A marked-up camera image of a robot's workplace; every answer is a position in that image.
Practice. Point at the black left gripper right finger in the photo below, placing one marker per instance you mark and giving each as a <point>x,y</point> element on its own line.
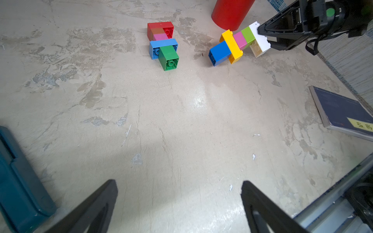
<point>263,215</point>

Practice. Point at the dark blue lego brick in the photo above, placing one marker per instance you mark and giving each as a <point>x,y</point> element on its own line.
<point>219,53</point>

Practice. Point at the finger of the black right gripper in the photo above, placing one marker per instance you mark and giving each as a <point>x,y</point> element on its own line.
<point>285,41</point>
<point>288,21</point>

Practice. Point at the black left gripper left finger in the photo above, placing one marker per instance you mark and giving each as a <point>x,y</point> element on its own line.
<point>93,215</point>

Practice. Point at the dark blue notebook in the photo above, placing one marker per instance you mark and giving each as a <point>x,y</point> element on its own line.
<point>342,114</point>

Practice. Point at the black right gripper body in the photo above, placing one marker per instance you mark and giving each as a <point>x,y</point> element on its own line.
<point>311,20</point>

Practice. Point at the pink lego brick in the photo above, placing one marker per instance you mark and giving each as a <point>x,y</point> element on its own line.
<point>240,40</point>

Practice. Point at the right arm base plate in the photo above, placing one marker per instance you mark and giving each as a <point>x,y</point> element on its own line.
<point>360,197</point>

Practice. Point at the teal blue marker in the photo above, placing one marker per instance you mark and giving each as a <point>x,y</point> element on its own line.
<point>25,203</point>

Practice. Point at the white lego brick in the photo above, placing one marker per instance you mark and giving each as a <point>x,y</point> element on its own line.
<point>260,44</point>

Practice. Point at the orange lego brick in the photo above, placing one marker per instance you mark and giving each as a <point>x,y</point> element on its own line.
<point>156,31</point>

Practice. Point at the red lego brick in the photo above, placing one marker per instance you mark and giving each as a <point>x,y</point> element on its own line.
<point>168,27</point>

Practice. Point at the light blue lego brick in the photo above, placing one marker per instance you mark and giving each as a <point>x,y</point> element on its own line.
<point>155,46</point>

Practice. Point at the magenta lego brick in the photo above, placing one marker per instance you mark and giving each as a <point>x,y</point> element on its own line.
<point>158,37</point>

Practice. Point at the lime green lego brick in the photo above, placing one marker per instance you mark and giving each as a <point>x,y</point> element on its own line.
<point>248,36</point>

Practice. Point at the yellow lego brick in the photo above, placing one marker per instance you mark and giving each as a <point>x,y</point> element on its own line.
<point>236,52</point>

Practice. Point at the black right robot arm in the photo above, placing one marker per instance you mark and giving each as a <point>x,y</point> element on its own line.
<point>345,17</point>

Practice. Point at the red pen cup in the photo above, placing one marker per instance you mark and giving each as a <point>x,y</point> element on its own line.
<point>229,14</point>

